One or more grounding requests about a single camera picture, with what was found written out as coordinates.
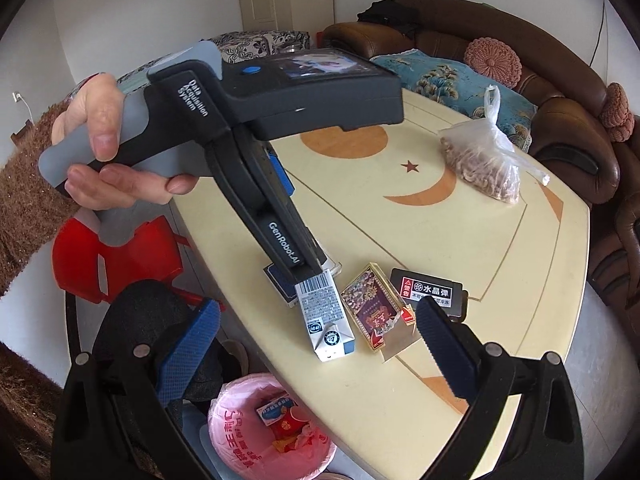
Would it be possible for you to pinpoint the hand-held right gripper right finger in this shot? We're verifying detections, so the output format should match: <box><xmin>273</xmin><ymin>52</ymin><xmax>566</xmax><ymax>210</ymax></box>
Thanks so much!
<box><xmin>416</xmin><ymin>296</ymin><xmax>583</xmax><ymax>480</ymax></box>

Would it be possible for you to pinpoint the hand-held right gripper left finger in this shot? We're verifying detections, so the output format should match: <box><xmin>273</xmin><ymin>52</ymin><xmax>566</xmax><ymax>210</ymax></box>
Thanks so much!
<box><xmin>52</xmin><ymin>299</ymin><xmax>222</xmax><ymax>480</ymax></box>

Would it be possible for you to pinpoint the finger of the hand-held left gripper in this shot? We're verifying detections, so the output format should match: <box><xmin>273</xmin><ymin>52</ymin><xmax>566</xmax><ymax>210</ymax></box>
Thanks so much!
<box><xmin>282</xmin><ymin>202</ymin><xmax>329</xmax><ymax>282</ymax></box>

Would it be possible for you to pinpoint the white milk carton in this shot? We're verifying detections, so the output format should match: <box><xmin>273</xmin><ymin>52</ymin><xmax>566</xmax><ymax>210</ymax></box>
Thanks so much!
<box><xmin>295</xmin><ymin>269</ymin><xmax>357</xmax><ymax>363</ymax></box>

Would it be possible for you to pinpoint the pink-lined waste bin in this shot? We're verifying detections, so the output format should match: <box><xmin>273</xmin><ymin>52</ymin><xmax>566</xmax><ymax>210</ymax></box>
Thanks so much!
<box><xmin>207</xmin><ymin>372</ymin><xmax>337</xmax><ymax>480</ymax></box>

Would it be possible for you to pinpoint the red paper cup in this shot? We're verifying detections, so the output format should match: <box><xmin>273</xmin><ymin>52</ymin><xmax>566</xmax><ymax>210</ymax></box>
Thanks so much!
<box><xmin>272</xmin><ymin>406</ymin><xmax>315</xmax><ymax>442</ymax></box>

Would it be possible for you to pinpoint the person's left forearm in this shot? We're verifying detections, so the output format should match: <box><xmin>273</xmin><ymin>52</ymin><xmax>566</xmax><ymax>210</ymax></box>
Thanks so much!
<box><xmin>0</xmin><ymin>105</ymin><xmax>101</xmax><ymax>301</ymax></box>

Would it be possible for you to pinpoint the person's left hand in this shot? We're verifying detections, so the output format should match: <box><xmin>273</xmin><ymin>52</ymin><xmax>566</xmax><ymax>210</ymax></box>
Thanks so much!
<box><xmin>52</xmin><ymin>74</ymin><xmax>198</xmax><ymax>210</ymax></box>

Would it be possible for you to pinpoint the clear plastic film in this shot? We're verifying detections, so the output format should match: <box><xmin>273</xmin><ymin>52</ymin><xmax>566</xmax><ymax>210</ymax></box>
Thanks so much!
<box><xmin>382</xmin><ymin>327</ymin><xmax>422</xmax><ymax>362</ymax></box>

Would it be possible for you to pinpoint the blue card box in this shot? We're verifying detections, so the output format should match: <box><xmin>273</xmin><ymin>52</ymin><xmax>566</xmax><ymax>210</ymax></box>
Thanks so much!
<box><xmin>263</xmin><ymin>262</ymin><xmax>301</xmax><ymax>309</ymax></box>

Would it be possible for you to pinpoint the black labelled box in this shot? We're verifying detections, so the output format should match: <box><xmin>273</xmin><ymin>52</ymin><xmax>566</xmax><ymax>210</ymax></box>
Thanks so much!
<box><xmin>390</xmin><ymin>267</ymin><xmax>468</xmax><ymax>321</ymax></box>

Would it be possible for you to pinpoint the black and white patterned cover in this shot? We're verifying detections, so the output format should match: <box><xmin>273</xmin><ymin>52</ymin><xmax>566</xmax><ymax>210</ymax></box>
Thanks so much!
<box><xmin>207</xmin><ymin>31</ymin><xmax>321</xmax><ymax>57</ymax></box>

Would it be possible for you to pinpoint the colourful playing card box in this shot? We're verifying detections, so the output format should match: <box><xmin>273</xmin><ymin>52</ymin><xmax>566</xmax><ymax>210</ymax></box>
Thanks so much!
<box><xmin>340</xmin><ymin>262</ymin><xmax>416</xmax><ymax>353</ymax></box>

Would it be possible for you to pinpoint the red plastic stool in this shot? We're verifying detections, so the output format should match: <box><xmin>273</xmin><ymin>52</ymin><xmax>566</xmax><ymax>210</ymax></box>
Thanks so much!
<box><xmin>52</xmin><ymin>216</ymin><xmax>226</xmax><ymax>311</ymax></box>

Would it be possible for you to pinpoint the cream wooden coffee table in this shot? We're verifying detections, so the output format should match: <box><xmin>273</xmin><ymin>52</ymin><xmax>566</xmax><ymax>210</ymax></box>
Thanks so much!
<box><xmin>167</xmin><ymin>87</ymin><xmax>591</xmax><ymax>480</ymax></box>

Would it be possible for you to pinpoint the black clothing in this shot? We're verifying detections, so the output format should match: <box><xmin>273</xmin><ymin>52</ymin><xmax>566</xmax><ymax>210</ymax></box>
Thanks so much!
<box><xmin>357</xmin><ymin>0</ymin><xmax>421</xmax><ymax>36</ymax></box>

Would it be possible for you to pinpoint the blue floral sofa cover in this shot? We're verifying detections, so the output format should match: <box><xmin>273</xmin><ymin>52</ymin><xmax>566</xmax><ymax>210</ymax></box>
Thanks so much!
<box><xmin>372</xmin><ymin>50</ymin><xmax>538</xmax><ymax>151</ymax></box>

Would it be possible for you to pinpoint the clear bag of peanuts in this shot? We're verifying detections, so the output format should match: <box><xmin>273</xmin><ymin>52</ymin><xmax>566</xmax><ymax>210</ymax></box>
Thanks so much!
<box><xmin>439</xmin><ymin>85</ymin><xmax>551</xmax><ymax>204</ymax></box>

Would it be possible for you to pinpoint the round pink cushion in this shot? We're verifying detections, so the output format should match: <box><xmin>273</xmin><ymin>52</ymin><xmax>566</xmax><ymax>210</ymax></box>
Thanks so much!
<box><xmin>464</xmin><ymin>37</ymin><xmax>522</xmax><ymax>88</ymax></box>

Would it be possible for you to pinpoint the brown leather sofa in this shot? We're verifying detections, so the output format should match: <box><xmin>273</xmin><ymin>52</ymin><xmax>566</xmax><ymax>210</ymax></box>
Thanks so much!
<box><xmin>320</xmin><ymin>0</ymin><xmax>621</xmax><ymax>206</ymax></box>

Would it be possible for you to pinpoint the pink pumpkin cushion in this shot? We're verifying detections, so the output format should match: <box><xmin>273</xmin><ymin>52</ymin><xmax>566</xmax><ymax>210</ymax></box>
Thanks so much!
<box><xmin>606</xmin><ymin>120</ymin><xmax>636</xmax><ymax>143</ymax></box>
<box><xmin>600</xmin><ymin>82</ymin><xmax>636</xmax><ymax>128</ymax></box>

